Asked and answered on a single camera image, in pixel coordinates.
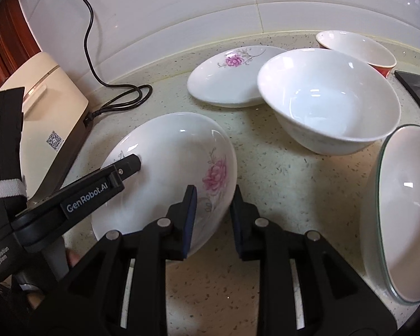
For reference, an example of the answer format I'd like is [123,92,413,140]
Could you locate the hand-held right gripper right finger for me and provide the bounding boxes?
[230,185,397,336]

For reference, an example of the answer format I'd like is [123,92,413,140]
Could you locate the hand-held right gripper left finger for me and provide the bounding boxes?
[49,185,197,336]

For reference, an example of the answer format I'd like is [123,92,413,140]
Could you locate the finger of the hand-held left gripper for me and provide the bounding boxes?
[116,153,142,183]

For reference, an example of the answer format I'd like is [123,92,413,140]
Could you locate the white plate large pink flower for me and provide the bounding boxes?
[91,112,238,258]

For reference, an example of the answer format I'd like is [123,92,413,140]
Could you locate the large white bowl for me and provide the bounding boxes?
[257,48,402,156]

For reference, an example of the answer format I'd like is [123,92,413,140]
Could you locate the person's left hand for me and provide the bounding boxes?
[66,248,81,267]

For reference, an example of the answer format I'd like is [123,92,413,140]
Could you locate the cream rice cooker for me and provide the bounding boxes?
[0,52,92,202]

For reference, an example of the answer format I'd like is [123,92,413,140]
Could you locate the white plate small pink flower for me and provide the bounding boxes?
[186,45,289,108]

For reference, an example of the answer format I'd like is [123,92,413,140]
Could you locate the white plate with green rim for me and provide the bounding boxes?
[359,124,420,305]

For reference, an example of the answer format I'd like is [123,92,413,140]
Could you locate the small red and white bowl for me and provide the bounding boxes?
[316,30,397,78]

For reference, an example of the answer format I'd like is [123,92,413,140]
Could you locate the black flat appliance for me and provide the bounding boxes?
[394,71,420,120]

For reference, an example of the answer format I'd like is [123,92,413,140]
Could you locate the black power cable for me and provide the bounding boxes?
[63,0,153,127]

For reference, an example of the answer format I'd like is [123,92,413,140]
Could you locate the red wooden door frame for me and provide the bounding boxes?
[0,0,43,93]

